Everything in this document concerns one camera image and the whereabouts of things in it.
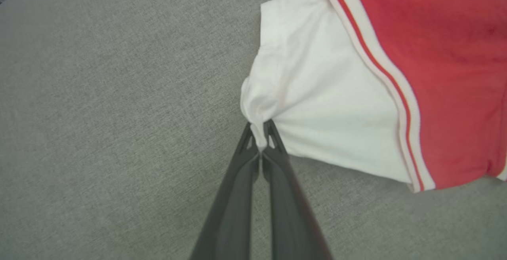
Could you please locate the red and white shirt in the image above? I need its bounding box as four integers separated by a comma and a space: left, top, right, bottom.
240, 0, 507, 193

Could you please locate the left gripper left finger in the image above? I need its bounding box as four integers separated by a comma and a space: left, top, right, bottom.
189, 122, 260, 260

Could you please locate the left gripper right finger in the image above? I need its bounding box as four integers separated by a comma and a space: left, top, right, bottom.
262, 120, 332, 260

